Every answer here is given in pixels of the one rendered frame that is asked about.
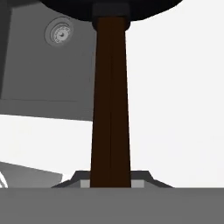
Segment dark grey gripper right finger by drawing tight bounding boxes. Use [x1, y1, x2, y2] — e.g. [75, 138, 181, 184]
[129, 170, 175, 189]

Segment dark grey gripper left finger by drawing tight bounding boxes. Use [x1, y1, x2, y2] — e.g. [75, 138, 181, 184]
[51, 170, 92, 189]

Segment grey sink basin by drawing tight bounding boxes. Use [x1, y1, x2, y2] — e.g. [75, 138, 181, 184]
[0, 0, 98, 123]

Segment grey hob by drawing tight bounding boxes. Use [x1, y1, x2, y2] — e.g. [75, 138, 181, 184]
[0, 161, 64, 189]

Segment round metal sink drain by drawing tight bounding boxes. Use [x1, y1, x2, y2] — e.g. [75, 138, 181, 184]
[44, 16, 74, 47]

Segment black pan with brown handle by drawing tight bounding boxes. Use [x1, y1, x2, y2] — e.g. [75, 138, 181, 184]
[38, 0, 185, 189]

